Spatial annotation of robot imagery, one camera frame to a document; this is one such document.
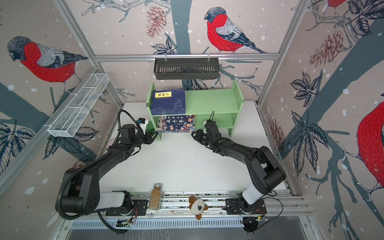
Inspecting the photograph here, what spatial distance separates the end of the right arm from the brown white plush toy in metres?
0.29

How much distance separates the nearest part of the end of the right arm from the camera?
0.71 m

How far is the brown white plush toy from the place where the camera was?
723 millimetres
